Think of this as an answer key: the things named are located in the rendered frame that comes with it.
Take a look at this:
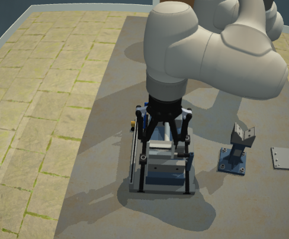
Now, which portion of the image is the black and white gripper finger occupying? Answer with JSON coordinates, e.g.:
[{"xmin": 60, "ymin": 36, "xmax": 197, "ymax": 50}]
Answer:
[
  {"xmin": 136, "ymin": 105, "xmax": 161, "ymax": 157},
  {"xmin": 167, "ymin": 108, "xmax": 192, "ymax": 159}
]

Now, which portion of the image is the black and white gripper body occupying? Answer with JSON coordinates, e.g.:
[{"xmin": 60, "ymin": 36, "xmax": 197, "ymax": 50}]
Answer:
[{"xmin": 146, "ymin": 94, "xmax": 182, "ymax": 122}]

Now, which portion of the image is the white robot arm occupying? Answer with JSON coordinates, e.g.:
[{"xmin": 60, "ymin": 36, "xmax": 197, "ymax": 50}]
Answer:
[{"xmin": 143, "ymin": 0, "xmax": 288, "ymax": 101}]

